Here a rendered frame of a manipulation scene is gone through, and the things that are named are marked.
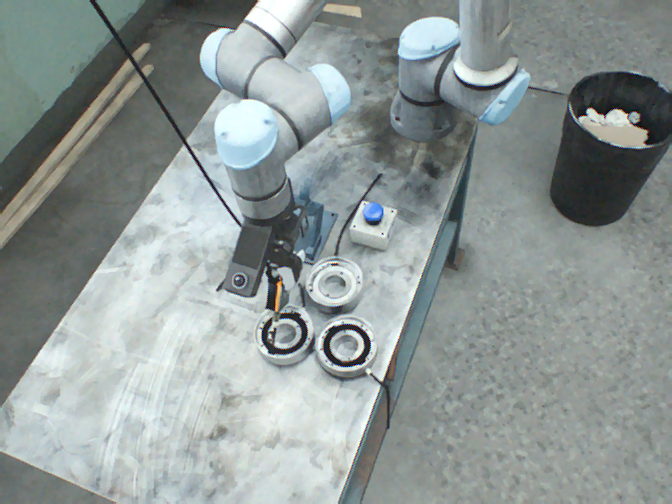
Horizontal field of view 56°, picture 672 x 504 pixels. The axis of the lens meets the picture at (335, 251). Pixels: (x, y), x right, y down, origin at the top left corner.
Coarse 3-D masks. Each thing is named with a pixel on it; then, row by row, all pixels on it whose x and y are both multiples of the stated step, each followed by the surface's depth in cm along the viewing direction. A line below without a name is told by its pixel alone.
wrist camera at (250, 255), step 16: (272, 224) 88; (240, 240) 88; (256, 240) 88; (272, 240) 89; (240, 256) 88; (256, 256) 87; (240, 272) 87; (256, 272) 87; (224, 288) 88; (240, 288) 87; (256, 288) 88
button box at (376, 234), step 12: (360, 204) 122; (360, 216) 120; (384, 216) 120; (396, 216) 122; (360, 228) 119; (372, 228) 118; (384, 228) 118; (360, 240) 121; (372, 240) 119; (384, 240) 118
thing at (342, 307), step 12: (324, 264) 117; (336, 264) 117; (348, 264) 116; (312, 276) 115; (324, 276) 115; (336, 276) 116; (360, 276) 114; (312, 288) 114; (324, 288) 114; (348, 288) 113; (360, 288) 112; (312, 300) 112; (348, 300) 111; (336, 312) 112
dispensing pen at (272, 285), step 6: (276, 276) 103; (270, 282) 101; (276, 282) 101; (270, 288) 101; (276, 288) 100; (270, 294) 101; (276, 294) 101; (270, 300) 101; (270, 306) 102; (276, 312) 104; (276, 318) 104; (276, 324) 105
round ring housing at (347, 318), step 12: (324, 324) 108; (336, 324) 109; (360, 324) 109; (324, 336) 108; (336, 336) 108; (348, 336) 109; (372, 336) 108; (336, 348) 109; (360, 348) 107; (372, 348) 106; (324, 360) 105; (348, 360) 105; (372, 360) 105; (336, 372) 104; (348, 372) 104; (360, 372) 105
